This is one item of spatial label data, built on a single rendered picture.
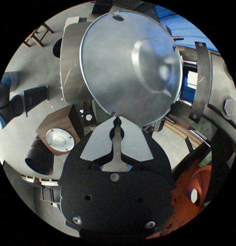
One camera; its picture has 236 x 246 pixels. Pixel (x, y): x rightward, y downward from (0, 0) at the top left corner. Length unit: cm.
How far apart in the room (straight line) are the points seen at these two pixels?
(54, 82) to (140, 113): 92
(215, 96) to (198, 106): 6
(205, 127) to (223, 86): 32
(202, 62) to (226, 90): 8
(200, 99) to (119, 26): 20
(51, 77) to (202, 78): 106
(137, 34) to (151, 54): 5
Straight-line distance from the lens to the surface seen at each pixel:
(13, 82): 128
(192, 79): 25
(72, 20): 39
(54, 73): 97
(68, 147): 81
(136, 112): 15
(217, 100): 15
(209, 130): 46
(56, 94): 96
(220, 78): 16
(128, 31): 16
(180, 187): 38
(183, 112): 46
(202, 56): 21
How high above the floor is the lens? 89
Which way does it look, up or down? 51 degrees down
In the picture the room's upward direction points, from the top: 140 degrees clockwise
